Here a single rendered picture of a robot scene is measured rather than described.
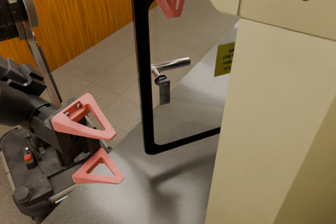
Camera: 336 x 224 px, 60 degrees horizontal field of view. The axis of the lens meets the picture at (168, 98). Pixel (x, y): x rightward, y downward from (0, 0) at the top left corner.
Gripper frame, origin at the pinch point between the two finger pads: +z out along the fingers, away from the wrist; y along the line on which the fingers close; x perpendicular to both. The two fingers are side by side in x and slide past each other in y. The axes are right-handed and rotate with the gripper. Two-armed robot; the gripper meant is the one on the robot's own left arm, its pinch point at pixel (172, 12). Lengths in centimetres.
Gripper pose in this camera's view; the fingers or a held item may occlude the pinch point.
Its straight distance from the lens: 60.3
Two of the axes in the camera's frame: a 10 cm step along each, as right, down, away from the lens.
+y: -2.7, -2.3, 9.3
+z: 1.7, 9.5, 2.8
